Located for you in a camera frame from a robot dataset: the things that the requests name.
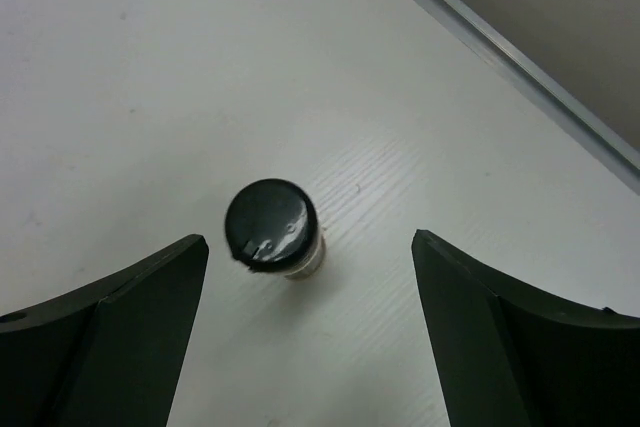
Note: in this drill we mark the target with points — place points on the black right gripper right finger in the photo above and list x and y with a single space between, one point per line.
510 354

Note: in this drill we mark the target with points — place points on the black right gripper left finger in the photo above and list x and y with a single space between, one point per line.
109 353

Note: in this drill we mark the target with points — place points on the small black cap pepper jar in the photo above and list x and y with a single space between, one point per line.
271 227

